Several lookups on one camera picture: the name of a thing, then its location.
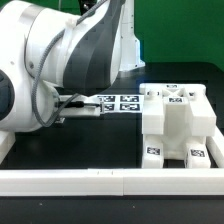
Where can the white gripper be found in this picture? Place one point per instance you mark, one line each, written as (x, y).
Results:
(82, 106)

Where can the white chair seat part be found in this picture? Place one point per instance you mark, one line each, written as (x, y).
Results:
(175, 143)

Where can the white chair back long part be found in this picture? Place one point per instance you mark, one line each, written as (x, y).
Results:
(203, 119)

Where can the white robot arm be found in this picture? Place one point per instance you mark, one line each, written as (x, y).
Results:
(43, 49)

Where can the white marker sheet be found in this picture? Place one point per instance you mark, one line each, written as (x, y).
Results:
(121, 103)

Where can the white left rail block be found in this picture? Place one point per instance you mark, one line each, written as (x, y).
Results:
(7, 140)

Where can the white rail block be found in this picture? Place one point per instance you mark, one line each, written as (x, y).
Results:
(215, 145)
(7, 140)

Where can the white right rail block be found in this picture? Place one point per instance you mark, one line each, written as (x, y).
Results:
(215, 145)

